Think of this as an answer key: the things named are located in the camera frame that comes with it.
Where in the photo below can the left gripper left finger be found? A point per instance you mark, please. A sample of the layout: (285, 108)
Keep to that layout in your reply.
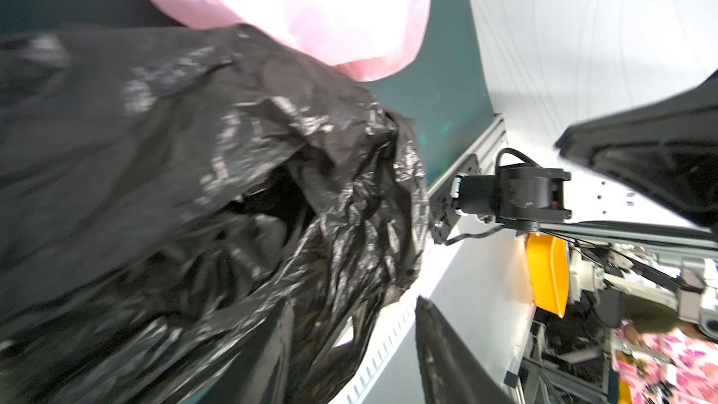
(450, 372)

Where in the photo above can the white vent strip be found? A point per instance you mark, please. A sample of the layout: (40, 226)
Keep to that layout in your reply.
(392, 327)

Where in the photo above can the black plastic bag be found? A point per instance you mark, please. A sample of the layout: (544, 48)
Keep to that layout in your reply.
(194, 213)

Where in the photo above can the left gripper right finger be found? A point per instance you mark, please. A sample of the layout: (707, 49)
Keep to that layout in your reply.
(666, 151)

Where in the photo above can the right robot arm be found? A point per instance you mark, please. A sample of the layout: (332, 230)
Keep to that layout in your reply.
(530, 199)

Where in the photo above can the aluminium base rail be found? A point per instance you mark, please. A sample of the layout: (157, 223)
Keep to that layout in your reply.
(485, 148)

